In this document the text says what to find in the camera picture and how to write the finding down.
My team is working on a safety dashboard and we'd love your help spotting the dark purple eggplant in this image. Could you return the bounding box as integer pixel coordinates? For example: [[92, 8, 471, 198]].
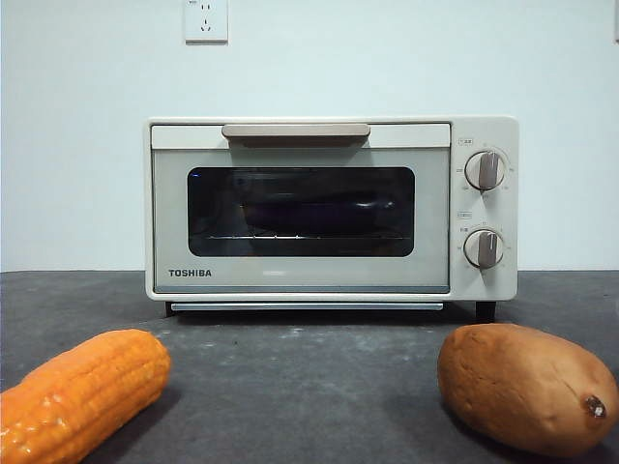
[[241, 197, 398, 234]]

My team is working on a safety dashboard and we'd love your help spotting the beige oven door handle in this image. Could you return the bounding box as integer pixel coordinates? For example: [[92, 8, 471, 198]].
[[221, 124, 371, 149]]

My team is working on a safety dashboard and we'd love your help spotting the glass-windowed oven door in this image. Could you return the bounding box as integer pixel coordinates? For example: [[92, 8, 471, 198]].
[[151, 123, 452, 295]]

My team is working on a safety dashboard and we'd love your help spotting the silver oven crumb tray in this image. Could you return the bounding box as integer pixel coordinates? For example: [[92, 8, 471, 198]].
[[170, 302, 445, 311]]

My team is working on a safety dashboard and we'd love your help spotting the oven timer knob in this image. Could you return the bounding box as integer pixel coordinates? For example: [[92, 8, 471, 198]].
[[462, 228, 505, 270]]

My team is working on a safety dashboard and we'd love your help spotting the oven temperature knob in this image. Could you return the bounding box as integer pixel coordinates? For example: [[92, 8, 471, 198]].
[[463, 150, 508, 190]]

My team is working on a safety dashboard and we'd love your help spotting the cream Toshiba toaster oven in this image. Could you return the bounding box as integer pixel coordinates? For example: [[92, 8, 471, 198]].
[[144, 114, 521, 323]]

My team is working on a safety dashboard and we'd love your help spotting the brown sweet potato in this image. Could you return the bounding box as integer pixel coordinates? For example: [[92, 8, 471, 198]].
[[437, 323, 619, 458]]

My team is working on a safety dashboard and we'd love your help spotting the orange corn cob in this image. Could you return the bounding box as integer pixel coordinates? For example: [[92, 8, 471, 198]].
[[0, 328, 171, 464]]

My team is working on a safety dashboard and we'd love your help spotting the metal wire oven rack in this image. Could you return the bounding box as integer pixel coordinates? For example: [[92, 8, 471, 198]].
[[207, 233, 402, 242]]

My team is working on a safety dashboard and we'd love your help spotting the white wall socket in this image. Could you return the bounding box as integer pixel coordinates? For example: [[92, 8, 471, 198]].
[[185, 0, 229, 45]]

